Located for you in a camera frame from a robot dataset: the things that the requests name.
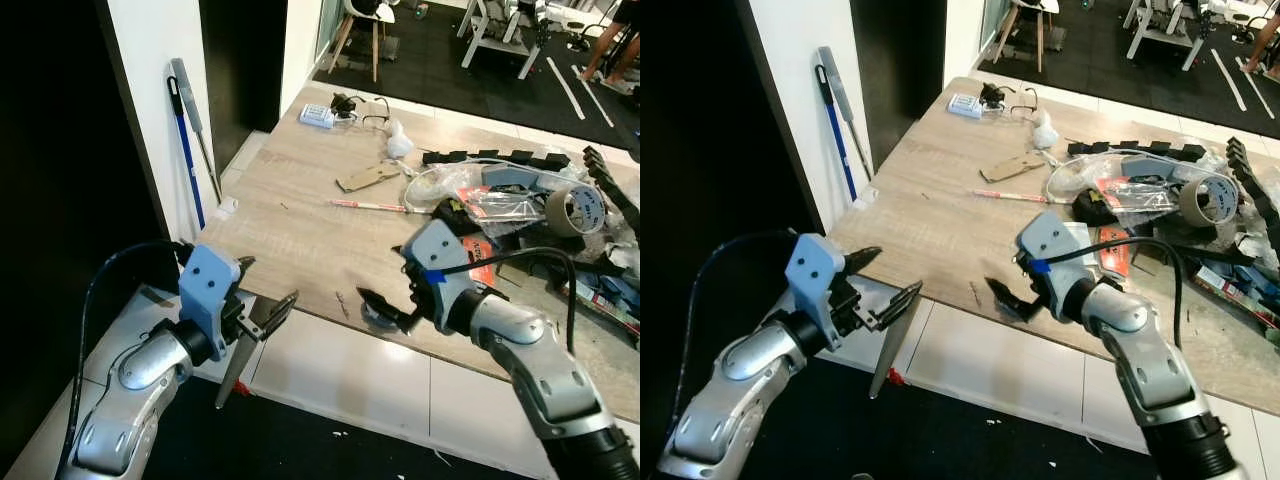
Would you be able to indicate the light wood table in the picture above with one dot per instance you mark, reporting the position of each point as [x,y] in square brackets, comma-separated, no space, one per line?
[950,260]
[300,240]

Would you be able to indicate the orange red packet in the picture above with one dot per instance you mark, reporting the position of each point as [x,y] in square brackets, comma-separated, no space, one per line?
[480,262]
[1112,250]

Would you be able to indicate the small red scrap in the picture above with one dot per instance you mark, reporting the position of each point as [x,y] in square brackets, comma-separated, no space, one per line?
[241,388]
[897,378]

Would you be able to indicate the small black yellow object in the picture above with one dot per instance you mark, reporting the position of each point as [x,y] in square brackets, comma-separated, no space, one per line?
[455,213]
[1095,205]

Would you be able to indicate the red white pen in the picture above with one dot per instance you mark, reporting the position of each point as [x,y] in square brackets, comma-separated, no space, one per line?
[1005,196]
[365,205]

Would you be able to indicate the clear plastic bag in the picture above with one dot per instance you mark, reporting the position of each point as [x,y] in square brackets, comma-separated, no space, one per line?
[450,185]
[1090,180]

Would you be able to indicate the flat cardboard piece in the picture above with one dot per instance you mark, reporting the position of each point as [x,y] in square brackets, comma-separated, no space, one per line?
[1012,167]
[368,177]

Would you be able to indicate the black floor mat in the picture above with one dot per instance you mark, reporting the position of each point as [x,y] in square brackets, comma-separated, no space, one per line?
[300,440]

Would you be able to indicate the grey plastic part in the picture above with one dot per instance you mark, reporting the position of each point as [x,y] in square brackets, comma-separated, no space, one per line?
[1155,168]
[520,178]

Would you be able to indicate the white crumpled tissue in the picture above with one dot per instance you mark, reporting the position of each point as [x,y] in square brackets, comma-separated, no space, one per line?
[399,143]
[1046,132]

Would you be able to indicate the small white box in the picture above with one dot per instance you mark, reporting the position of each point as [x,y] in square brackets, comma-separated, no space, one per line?
[317,116]
[966,106]

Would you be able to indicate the blue packet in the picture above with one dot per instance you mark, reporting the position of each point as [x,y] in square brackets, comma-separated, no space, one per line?
[600,295]
[1235,285]

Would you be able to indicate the brown tape roll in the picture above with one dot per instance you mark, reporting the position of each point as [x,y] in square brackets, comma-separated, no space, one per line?
[578,210]
[1210,200]

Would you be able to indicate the small black device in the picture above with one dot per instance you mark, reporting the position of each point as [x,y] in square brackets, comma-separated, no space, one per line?
[345,104]
[993,95]

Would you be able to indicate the black room carpet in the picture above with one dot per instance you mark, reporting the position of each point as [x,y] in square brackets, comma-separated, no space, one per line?
[440,70]
[1100,60]

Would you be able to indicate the white floor tape strip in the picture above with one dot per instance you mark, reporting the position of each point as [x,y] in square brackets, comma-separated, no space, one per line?
[1228,80]
[597,100]
[565,88]
[1258,90]

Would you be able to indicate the white chair wooden legs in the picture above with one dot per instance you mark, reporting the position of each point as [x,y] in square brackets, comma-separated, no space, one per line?
[365,10]
[1030,8]

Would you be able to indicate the person's bare legs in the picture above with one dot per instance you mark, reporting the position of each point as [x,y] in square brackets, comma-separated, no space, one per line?
[1262,40]
[610,45]

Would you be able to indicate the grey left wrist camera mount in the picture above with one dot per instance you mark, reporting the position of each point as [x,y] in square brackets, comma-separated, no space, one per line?
[815,275]
[208,280]

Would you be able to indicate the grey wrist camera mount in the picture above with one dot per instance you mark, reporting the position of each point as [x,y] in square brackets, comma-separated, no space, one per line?
[208,280]
[1050,245]
[440,255]
[815,275]

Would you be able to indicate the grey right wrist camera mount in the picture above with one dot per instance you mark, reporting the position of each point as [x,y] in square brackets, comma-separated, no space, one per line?
[440,255]
[1050,245]

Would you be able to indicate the small white wall fitting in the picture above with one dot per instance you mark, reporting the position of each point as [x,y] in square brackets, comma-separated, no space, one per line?
[865,197]
[228,207]

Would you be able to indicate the white metal frame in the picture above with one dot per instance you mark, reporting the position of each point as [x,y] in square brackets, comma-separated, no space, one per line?
[495,35]
[1160,30]

